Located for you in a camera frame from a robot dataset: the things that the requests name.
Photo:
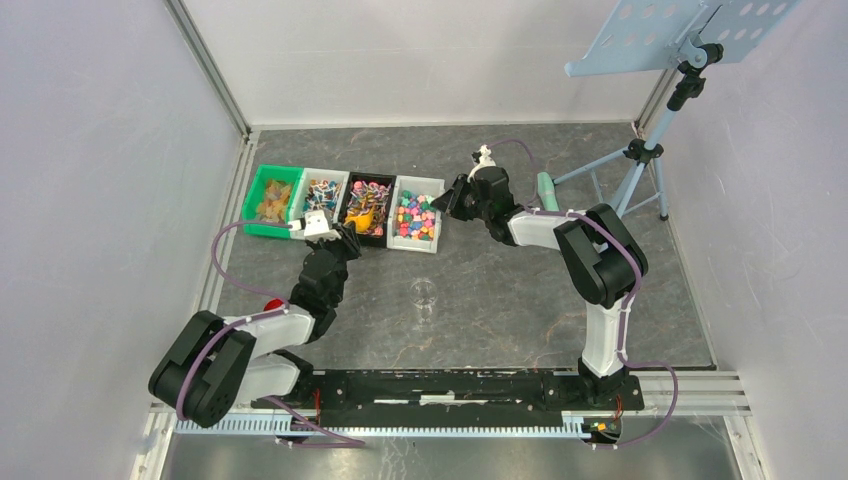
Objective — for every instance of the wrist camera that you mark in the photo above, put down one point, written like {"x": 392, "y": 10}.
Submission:
{"x": 313, "y": 226}
{"x": 481, "y": 159}

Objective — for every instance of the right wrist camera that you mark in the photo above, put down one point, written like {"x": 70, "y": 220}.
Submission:
{"x": 481, "y": 159}

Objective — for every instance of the clear plastic jar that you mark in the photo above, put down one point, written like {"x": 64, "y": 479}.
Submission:
{"x": 423, "y": 293}

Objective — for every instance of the blue music stand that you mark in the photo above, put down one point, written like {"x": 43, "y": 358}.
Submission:
{"x": 679, "y": 39}

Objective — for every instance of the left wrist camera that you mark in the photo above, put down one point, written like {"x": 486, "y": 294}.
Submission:
{"x": 313, "y": 226}

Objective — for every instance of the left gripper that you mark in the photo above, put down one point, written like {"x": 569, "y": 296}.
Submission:
{"x": 348, "y": 240}

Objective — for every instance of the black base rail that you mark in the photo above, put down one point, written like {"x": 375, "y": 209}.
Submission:
{"x": 421, "y": 398}

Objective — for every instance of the black swirl lollipop bin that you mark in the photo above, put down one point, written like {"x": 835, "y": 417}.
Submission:
{"x": 364, "y": 190}

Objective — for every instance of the green candy bin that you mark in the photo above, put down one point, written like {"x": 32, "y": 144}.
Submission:
{"x": 269, "y": 200}

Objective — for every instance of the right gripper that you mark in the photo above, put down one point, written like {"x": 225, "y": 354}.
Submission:
{"x": 450, "y": 202}

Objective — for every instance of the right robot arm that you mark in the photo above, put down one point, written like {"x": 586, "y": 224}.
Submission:
{"x": 603, "y": 261}

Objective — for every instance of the red jar lid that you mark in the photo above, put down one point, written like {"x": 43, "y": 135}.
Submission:
{"x": 274, "y": 305}

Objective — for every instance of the aluminium frame post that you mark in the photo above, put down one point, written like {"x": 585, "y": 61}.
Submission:
{"x": 203, "y": 55}

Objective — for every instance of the orange plastic scoop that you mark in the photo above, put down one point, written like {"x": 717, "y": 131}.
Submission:
{"x": 363, "y": 220}

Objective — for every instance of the white star candy bin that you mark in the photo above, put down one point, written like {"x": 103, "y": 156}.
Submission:
{"x": 414, "y": 224}

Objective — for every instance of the white lollipop bin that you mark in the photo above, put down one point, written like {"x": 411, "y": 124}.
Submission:
{"x": 319, "y": 189}

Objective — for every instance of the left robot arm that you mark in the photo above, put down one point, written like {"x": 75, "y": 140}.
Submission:
{"x": 217, "y": 362}

